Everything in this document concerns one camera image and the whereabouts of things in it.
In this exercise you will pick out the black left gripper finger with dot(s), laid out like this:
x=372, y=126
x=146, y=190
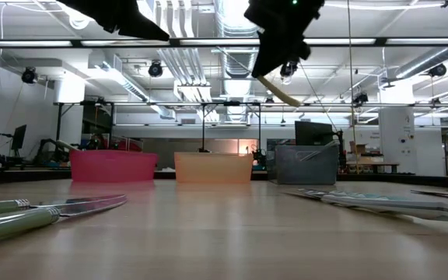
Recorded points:
x=119, y=15

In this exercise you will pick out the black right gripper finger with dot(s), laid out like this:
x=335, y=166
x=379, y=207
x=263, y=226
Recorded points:
x=274, y=54

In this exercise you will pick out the black background robot arm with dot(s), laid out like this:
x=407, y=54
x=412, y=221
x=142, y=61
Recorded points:
x=47, y=153

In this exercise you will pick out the black ceiling spotlight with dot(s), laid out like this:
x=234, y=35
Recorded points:
x=361, y=99
x=438, y=70
x=155, y=69
x=289, y=72
x=29, y=75

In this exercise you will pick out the black horizontal beam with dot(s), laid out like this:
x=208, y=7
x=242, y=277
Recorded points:
x=208, y=43

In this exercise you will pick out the dark shelving unit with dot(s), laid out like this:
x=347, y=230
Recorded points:
x=95, y=124

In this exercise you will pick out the grey plastic bin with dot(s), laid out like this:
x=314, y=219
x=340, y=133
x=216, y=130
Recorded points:
x=305, y=175

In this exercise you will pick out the cardboard box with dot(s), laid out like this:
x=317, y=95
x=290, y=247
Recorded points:
x=358, y=148

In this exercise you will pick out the orange plastic bin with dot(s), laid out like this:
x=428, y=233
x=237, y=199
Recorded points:
x=212, y=169

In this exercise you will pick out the red plastic bin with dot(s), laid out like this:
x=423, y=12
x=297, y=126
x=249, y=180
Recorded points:
x=111, y=167

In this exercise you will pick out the white pillar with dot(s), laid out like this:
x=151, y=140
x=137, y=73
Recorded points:
x=391, y=155

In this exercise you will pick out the small black monitor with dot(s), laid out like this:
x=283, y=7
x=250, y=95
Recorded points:
x=18, y=136

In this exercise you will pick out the silver round ceiling duct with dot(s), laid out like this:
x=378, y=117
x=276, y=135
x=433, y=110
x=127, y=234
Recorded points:
x=239, y=58
x=426, y=60

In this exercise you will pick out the black background frame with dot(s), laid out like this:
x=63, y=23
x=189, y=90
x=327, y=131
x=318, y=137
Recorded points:
x=228, y=103

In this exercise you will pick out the white ceiling duct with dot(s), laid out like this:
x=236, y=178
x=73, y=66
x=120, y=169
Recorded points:
x=130, y=87

